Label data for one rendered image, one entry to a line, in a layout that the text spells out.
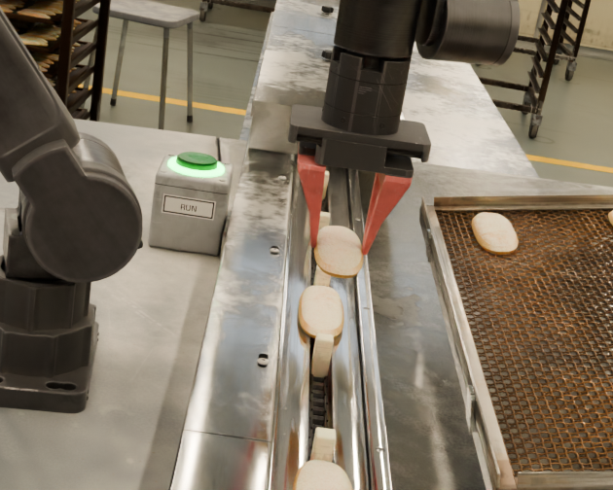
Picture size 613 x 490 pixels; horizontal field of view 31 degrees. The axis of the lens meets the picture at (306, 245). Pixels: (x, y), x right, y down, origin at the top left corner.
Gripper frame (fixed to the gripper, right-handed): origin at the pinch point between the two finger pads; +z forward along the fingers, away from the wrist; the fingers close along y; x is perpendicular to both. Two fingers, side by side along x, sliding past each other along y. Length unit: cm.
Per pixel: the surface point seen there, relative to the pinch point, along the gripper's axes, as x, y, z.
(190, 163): -22.2, 13.7, 2.7
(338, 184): -40.4, -1.7, 8.3
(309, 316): -1.5, 1.3, 7.5
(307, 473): 21.7, 1.2, 7.4
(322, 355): 4.9, 0.2, 7.6
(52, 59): -245, 74, 47
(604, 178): -380, -136, 95
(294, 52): -76, 5, 1
